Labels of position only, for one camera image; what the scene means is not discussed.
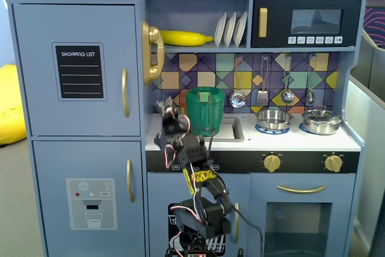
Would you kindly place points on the grey metal partition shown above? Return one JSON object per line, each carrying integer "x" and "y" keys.
{"x": 367, "y": 118}

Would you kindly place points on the metal toy whisk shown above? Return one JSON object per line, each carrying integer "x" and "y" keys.
{"x": 310, "y": 96}

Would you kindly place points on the yellow beanbag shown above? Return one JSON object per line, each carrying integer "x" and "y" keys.
{"x": 10, "y": 103}

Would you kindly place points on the black toy microwave door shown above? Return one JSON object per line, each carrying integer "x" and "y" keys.
{"x": 276, "y": 19}

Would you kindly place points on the small gripper-mounted camera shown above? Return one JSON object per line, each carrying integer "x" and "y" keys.
{"x": 165, "y": 106}

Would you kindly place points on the metal toy spatula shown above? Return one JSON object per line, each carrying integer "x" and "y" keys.
{"x": 262, "y": 98}

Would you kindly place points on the yellow toy banana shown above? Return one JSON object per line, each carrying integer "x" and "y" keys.
{"x": 183, "y": 38}

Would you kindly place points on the blue shopping list cabinet door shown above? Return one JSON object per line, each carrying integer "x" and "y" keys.
{"x": 39, "y": 88}

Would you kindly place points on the blue oven door with window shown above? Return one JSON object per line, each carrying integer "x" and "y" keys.
{"x": 258, "y": 209}

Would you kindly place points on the steel toy pot with lid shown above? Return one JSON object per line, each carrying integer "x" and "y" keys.
{"x": 322, "y": 123}

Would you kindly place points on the metal toy ladle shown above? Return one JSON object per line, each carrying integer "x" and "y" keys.
{"x": 287, "y": 97}

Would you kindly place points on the green plastic pitcher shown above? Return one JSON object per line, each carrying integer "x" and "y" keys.
{"x": 207, "y": 112}

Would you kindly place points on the white toy plate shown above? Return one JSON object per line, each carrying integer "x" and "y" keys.
{"x": 219, "y": 29}
{"x": 229, "y": 29}
{"x": 240, "y": 29}

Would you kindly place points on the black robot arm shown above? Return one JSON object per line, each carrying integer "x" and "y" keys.
{"x": 192, "y": 151}

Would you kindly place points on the steel toy pan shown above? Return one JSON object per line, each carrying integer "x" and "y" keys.
{"x": 273, "y": 118}

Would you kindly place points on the gold toy telephone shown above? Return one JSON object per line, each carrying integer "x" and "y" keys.
{"x": 150, "y": 34}

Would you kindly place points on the blue dishwasher door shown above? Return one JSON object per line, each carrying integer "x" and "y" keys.
{"x": 159, "y": 190}

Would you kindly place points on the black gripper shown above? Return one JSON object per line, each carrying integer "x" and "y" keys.
{"x": 170, "y": 121}

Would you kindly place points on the grey toy sink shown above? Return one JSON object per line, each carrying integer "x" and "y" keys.
{"x": 234, "y": 132}

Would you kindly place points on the metal toy skimmer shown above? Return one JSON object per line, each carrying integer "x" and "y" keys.
{"x": 237, "y": 99}

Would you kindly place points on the blue ice dispenser cabinet door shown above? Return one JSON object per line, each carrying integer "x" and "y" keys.
{"x": 51, "y": 163}

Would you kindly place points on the gold stove knob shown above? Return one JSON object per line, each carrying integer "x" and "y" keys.
{"x": 272, "y": 163}
{"x": 333, "y": 163}

